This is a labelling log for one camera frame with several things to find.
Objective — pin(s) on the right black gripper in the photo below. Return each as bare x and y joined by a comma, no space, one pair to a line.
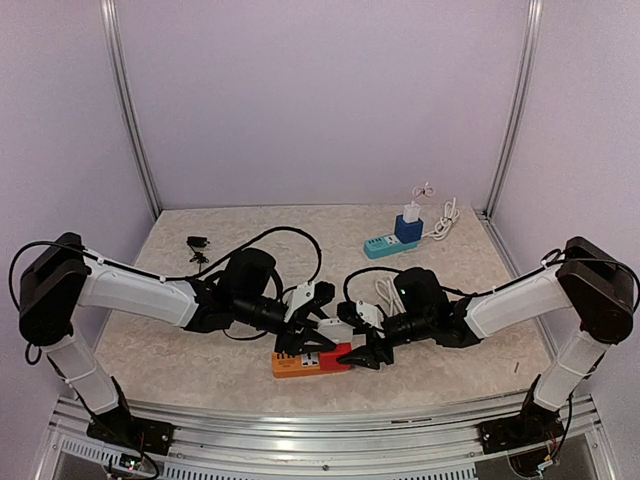
372,340

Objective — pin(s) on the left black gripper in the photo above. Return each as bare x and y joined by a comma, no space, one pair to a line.
296,341

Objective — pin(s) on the red cube socket adapter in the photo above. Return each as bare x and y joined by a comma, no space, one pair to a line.
336,359

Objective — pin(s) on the orange power strip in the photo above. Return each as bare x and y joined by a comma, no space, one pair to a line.
311,364

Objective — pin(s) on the white power adapter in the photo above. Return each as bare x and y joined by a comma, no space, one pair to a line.
335,330

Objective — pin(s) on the black charger plug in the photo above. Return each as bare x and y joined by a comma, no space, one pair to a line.
197,242

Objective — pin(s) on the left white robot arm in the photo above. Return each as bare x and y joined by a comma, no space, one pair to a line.
242,286

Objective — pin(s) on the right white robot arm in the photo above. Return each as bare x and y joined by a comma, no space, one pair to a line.
602,291

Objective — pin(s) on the blue cube socket adapter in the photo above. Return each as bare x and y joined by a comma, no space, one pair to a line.
408,232

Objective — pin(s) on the teal power strip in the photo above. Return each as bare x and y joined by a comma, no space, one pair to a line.
384,246

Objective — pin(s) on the small white charger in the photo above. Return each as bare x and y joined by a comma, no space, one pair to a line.
411,212

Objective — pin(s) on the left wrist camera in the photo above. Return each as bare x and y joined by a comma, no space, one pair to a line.
309,298

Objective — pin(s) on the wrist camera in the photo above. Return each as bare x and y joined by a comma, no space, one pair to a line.
363,317
309,298

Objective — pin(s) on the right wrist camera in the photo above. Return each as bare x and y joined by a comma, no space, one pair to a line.
363,317

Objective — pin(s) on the aluminium front rail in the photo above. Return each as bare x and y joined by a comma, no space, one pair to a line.
440,441

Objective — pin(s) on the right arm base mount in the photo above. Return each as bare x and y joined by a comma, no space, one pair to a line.
532,424

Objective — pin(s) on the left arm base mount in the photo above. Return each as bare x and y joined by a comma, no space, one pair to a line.
120,427

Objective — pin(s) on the right aluminium frame post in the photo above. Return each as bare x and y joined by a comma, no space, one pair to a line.
518,106

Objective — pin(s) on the aluminium frame post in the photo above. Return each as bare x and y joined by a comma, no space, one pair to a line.
518,106
110,21

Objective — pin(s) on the left aluminium frame post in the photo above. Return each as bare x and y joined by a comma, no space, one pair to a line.
110,21

